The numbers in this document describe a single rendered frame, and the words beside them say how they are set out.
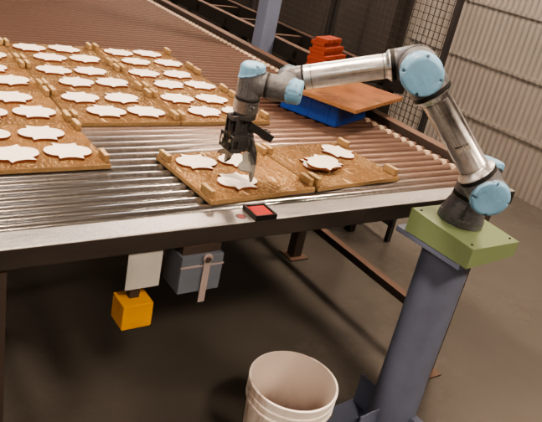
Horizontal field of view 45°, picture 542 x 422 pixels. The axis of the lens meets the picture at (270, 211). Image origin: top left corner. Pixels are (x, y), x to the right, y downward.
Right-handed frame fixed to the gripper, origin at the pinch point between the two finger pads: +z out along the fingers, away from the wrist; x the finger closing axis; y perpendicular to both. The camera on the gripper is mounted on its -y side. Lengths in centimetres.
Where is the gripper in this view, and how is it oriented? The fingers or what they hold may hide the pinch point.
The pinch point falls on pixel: (239, 172)
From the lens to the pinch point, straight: 205.1
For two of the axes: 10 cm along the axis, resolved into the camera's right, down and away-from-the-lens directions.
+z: -1.9, 8.7, 4.5
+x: 5.8, 4.7, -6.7
